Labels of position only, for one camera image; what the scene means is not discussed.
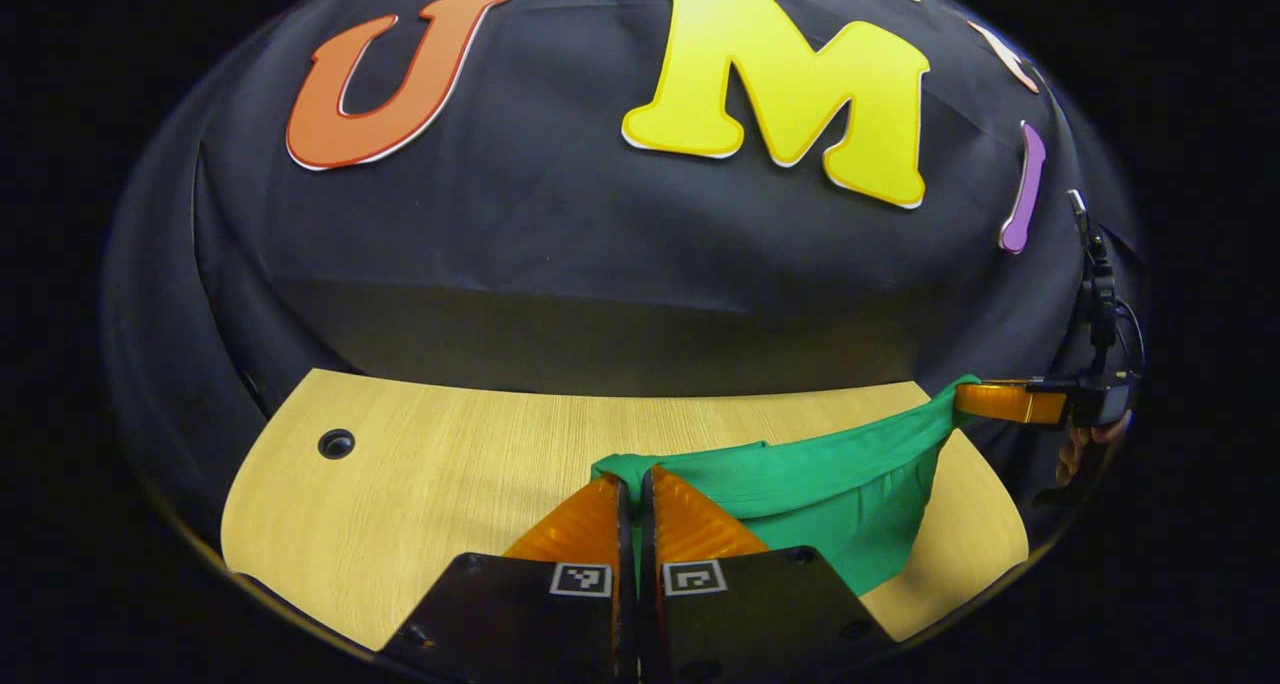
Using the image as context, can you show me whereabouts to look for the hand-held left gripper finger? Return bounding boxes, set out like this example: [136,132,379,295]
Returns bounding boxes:
[378,474,637,684]
[640,464,898,684]

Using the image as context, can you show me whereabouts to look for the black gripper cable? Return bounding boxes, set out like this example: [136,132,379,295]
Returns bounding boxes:
[1115,299,1147,375]

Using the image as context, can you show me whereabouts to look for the green T-shirt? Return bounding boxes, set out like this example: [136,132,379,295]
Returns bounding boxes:
[590,374,983,597]

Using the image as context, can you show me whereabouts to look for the black backdrop cloth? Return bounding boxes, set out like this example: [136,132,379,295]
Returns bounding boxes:
[100,0,1151,565]

